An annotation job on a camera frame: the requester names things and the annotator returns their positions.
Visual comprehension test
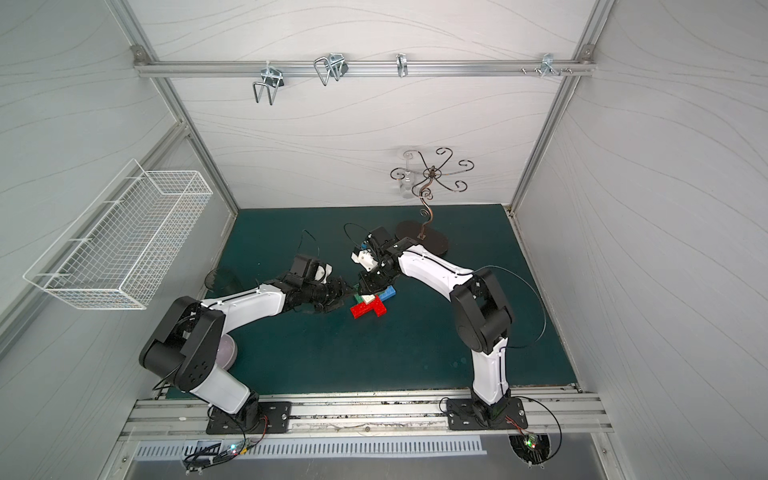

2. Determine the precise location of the blue lego plate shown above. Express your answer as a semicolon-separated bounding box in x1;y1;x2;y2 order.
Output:
377;286;396;302

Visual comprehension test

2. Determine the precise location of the red lego brick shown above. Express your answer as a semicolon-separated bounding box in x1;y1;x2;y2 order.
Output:
369;296;387;317
350;302;375;319

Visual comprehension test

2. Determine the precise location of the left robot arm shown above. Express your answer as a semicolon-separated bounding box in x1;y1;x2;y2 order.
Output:
138;255;353;415

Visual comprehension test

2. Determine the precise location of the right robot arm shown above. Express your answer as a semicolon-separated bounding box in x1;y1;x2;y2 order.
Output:
351;228;514;406

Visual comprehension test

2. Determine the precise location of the dark metal jewelry stand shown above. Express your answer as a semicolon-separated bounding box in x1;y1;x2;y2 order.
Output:
390;147;475;257

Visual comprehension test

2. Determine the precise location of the metal hook clamp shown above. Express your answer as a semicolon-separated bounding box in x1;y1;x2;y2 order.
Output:
252;65;285;105
520;53;573;78
396;53;408;78
313;53;349;86

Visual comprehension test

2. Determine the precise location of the black round fan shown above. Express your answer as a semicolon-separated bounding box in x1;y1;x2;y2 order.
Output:
509;433;551;465

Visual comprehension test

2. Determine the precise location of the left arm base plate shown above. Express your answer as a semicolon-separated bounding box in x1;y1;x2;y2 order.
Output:
205;401;293;435

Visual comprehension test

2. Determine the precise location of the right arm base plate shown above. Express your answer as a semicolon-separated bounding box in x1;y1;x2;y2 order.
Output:
440;397;528;431

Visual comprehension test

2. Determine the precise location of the left black cable bundle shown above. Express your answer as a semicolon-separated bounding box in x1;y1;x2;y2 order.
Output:
181;413;270;475

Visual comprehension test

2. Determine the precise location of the white wire basket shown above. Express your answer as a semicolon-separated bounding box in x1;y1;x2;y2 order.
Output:
23;159;212;311

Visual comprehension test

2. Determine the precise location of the aluminium front rail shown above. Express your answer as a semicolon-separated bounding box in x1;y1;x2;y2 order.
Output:
119;386;613;441

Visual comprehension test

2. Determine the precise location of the white slotted cable duct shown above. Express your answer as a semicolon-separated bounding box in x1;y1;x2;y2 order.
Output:
133;435;487;461

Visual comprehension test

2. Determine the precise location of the aluminium crossbar rail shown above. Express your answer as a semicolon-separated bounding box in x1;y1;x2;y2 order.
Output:
134;46;597;80

